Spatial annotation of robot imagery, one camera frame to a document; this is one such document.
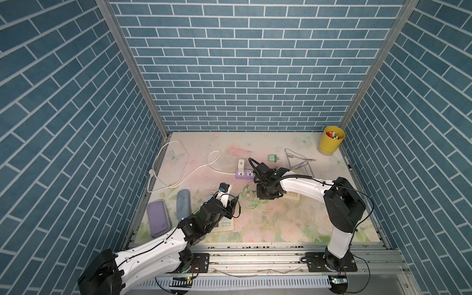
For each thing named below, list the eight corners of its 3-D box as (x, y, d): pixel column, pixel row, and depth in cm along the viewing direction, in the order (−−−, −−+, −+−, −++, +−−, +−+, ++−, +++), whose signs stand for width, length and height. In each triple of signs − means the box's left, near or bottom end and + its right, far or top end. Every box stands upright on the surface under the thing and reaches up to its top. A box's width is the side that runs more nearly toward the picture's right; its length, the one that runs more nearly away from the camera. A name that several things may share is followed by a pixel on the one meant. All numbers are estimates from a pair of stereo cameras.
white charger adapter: (238, 176, 102) (237, 168, 96) (238, 167, 106) (238, 158, 100) (244, 176, 102) (244, 168, 96) (244, 167, 106) (244, 158, 100)
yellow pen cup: (319, 156, 113) (327, 139, 101) (314, 143, 120) (322, 126, 108) (337, 156, 113) (348, 139, 101) (331, 143, 120) (341, 126, 108)
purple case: (154, 238, 82) (150, 235, 78) (148, 207, 91) (144, 203, 87) (172, 229, 84) (169, 226, 81) (164, 200, 93) (161, 196, 90)
